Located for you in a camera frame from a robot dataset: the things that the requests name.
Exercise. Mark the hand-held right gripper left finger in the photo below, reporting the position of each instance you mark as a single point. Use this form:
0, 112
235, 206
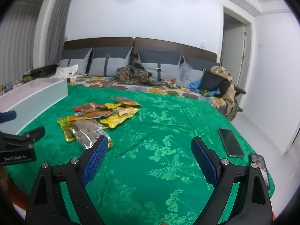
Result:
95, 161

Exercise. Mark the white storage box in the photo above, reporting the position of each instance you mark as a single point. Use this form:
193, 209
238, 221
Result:
35, 98

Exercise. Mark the grey curtain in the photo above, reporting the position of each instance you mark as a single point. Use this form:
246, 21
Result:
56, 16

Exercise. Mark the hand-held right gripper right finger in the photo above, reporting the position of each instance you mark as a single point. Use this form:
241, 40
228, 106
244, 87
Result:
205, 163

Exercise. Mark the smartphone with lit screen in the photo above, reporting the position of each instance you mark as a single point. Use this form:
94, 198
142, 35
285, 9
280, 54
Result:
261, 166

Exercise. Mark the white plastic bag red print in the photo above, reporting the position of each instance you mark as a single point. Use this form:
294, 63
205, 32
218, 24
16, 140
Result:
66, 71

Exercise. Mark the black smartphone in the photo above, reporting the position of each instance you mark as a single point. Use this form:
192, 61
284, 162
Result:
230, 143

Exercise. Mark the beige patterned garment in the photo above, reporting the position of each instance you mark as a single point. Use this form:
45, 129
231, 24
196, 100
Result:
230, 93

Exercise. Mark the green patterned blanket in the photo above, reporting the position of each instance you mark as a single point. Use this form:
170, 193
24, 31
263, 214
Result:
152, 126

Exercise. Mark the orange and dark snack packet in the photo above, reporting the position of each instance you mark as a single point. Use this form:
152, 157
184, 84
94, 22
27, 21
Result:
127, 102

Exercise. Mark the black bag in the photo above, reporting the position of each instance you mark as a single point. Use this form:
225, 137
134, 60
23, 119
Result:
211, 82

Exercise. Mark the dark patterned cloth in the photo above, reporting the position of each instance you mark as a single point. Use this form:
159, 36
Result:
133, 73

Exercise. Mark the white door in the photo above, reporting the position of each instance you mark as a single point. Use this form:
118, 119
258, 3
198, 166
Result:
234, 46

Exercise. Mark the floral bedsheet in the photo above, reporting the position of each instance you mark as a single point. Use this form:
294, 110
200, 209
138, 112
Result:
145, 90

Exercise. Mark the clear plastic bag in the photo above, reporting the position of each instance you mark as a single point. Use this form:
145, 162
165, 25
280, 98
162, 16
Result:
184, 73

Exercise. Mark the clear sausage packet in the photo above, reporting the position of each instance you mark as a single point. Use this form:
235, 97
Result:
96, 114

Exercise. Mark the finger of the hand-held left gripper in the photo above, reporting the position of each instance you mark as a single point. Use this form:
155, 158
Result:
32, 133
8, 117

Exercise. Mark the blue cloth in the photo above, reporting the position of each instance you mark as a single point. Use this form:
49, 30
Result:
193, 85

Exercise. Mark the grey pillow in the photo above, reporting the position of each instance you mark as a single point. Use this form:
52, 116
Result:
100, 63
168, 68
199, 65
75, 61

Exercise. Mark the yellow peanut packet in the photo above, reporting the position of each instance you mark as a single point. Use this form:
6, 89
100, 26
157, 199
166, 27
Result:
68, 133

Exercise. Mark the silver snack packet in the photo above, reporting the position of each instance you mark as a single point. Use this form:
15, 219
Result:
86, 133

